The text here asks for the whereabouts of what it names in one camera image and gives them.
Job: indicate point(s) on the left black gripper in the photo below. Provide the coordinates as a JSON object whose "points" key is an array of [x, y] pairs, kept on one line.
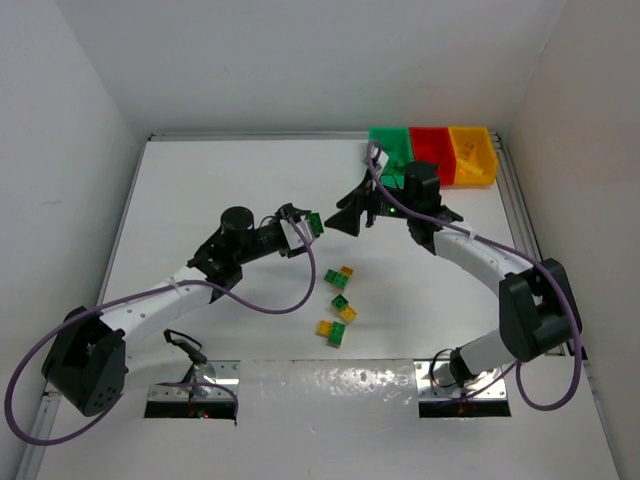
{"points": [[279, 235]]}

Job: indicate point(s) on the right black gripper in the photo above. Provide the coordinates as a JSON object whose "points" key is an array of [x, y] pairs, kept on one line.
{"points": [[370, 206]]}

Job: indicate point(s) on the long tan lego plate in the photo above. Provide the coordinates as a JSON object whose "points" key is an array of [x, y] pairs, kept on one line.
{"points": [[468, 168]]}

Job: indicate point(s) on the small yellow lego plate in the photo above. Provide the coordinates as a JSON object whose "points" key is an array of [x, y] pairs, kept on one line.
{"points": [[347, 271]]}

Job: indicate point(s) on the green lego plate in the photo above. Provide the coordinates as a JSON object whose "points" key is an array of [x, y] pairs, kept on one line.
{"points": [[336, 279]]}

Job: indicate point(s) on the green arch lego piece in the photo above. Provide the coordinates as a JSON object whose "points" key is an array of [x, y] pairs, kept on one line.
{"points": [[315, 223]]}

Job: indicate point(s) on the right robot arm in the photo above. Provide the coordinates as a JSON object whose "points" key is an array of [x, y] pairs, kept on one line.
{"points": [[537, 311]]}

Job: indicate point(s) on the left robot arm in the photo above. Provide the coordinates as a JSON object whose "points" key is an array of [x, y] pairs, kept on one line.
{"points": [[103, 351]]}

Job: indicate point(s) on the red storage bin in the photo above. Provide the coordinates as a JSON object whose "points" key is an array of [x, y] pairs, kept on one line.
{"points": [[434, 145]]}

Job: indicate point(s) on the green storage bin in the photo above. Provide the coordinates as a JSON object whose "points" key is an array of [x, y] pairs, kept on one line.
{"points": [[395, 142]]}

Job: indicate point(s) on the yellow storage bin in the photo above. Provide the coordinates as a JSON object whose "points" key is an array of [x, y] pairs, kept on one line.
{"points": [[474, 144]]}

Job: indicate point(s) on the green and yellow lego stack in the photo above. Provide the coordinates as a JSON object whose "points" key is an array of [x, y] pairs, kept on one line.
{"points": [[344, 309]]}

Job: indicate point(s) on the yellow green lego block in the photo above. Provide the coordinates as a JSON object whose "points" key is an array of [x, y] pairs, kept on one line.
{"points": [[333, 332]]}

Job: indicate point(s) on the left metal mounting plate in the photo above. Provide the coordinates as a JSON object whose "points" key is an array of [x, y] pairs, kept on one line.
{"points": [[211, 383]]}

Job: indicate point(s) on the metal mounting plate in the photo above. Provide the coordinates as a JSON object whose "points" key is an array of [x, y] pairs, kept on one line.
{"points": [[211, 383], [435, 385]]}

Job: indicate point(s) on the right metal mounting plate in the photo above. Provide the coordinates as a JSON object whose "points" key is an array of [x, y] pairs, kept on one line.
{"points": [[435, 385]]}

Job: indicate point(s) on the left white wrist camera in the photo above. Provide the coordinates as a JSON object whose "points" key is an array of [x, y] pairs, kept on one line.
{"points": [[297, 234]]}

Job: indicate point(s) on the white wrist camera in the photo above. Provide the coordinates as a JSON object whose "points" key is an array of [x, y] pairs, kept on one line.
{"points": [[297, 234], [380, 160]]}

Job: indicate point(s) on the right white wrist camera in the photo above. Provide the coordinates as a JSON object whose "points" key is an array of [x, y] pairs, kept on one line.
{"points": [[380, 160]]}

